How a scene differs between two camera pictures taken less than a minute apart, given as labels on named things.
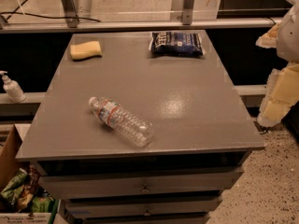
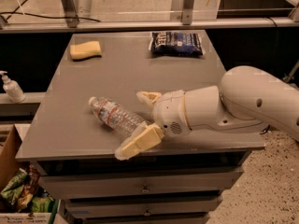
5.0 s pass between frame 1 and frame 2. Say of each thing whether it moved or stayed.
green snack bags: stayed
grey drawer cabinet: stayed
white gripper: moved
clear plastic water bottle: stayed
